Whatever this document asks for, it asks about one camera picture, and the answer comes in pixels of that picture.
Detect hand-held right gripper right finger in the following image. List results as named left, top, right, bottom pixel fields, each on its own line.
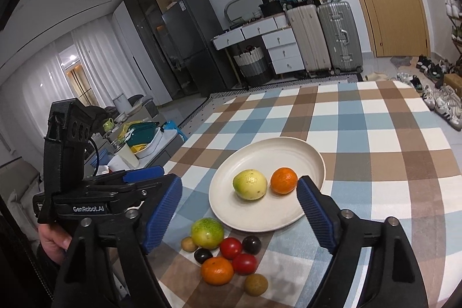
left=296, top=176, right=430, bottom=308

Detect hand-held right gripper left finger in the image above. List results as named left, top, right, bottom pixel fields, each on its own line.
left=52, top=174, right=183, bottom=308

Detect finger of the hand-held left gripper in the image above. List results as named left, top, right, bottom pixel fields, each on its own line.
left=85, top=166, right=165, bottom=186
left=90, top=183, right=148, bottom=203

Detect green guava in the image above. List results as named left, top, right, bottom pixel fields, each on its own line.
left=191, top=218, right=224, bottom=250

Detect dark purple plum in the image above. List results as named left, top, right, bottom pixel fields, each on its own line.
left=242, top=235, right=262, bottom=255
left=194, top=248, right=213, bottom=264

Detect red tomato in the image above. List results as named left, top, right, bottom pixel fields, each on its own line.
left=220, top=237, right=243, bottom=260
left=232, top=253, right=258, bottom=275

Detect orange mandarin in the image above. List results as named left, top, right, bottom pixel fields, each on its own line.
left=201, top=257, right=234, bottom=286
left=270, top=167, right=299, bottom=195

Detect cream round plate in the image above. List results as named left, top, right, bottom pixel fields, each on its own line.
left=208, top=139, right=326, bottom=232

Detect person's left hand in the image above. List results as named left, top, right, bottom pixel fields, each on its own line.
left=38, top=222, right=73, bottom=264

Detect white cup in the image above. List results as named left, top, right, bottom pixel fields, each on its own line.
left=117, top=145, right=140, bottom=169

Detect white tray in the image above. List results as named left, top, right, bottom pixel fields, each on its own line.
left=133, top=128, right=164, bottom=159

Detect green storage container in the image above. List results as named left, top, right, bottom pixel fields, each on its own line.
left=126, top=122, right=159, bottom=147

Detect white curtains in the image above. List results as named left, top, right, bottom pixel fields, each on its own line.
left=0, top=25, right=120, bottom=159

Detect pale yellow guava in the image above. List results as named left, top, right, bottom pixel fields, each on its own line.
left=233, top=169, right=268, bottom=201

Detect checked tablecloth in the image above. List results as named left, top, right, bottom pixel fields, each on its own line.
left=144, top=79, right=462, bottom=308

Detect brown kiwi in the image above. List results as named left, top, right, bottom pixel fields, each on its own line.
left=243, top=274, right=269, bottom=296

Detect white tall cabinet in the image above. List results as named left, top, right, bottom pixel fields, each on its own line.
left=112, top=1, right=173, bottom=107

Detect grey refrigerator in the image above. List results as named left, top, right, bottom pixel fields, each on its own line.
left=161, top=0, right=237, bottom=97

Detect dark glass cabinet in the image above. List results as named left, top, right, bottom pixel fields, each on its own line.
left=124, top=0, right=183, bottom=101

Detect woven laundry basket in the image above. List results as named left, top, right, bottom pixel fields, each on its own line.
left=233, top=46, right=273, bottom=87

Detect white dresser with drawers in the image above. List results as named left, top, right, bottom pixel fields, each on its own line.
left=212, top=15, right=305, bottom=75

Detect pile of shoes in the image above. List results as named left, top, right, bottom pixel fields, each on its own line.
left=395, top=55, right=462, bottom=131

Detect beige suitcase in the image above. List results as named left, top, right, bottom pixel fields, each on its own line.
left=286, top=4, right=332, bottom=76

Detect grey floor mat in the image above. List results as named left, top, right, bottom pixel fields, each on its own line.
left=390, top=55, right=414, bottom=68

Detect silver suitcase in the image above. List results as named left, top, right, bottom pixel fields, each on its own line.
left=317, top=1, right=363, bottom=75

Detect oval mirror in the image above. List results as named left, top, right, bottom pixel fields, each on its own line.
left=224, top=0, right=262, bottom=28

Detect brown cardboard box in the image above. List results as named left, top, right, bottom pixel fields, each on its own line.
left=443, top=73, right=462, bottom=96

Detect wooden shoe rack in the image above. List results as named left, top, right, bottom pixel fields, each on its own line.
left=435, top=0, right=462, bottom=54

